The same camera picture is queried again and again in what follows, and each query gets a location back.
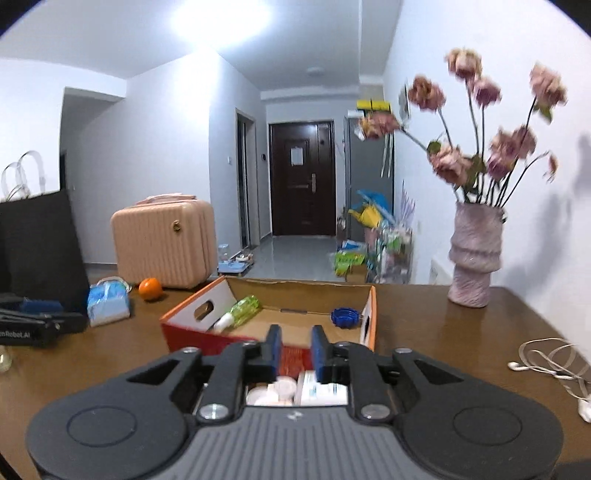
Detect white round jar lid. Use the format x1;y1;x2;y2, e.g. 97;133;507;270
246;376;297;407

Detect grey side door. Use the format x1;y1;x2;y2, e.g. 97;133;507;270
235;108;258;251

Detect dark brown entrance door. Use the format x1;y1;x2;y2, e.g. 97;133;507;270
269;120;337;237

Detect dried pink flowers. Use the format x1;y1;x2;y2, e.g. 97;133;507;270
358;46;570;209

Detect blue tissue pack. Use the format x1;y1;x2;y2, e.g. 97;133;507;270
87;276;133;328

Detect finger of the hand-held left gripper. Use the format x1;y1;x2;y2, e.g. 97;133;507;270
0;310;89;334
0;295;65;315

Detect black paper bag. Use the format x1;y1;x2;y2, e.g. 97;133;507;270
0;150;91;306

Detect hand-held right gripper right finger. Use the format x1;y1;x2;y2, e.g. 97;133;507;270
311;325;466;424

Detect cluttered storage rack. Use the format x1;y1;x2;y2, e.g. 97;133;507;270
334;189;415;285

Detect grey refrigerator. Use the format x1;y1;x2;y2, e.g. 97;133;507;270
345;114;396;232

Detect orange cardboard box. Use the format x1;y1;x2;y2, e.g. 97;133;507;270
160;276;378;370

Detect blue ribbed cap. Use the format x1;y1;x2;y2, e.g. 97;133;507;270
331;307;360;329

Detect yellow watering can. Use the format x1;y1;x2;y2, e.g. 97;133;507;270
348;207;385;228

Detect pink textured vase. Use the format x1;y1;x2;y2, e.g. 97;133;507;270
448;201;505;309

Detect green plastic bottle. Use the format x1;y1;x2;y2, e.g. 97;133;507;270
213;295;263;332

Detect pet water feeder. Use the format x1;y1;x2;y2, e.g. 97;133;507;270
216;244;255;274

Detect white wired earphones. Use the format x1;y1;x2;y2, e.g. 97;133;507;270
507;339;591;424

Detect orange fruit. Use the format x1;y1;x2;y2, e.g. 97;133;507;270
139;277;163;302

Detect pink ribbed suitcase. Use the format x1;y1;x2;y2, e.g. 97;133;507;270
110;196;218;291

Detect green snack packet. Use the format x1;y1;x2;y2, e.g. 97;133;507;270
334;251;366;278

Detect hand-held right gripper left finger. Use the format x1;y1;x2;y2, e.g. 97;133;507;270
126;324;283;426

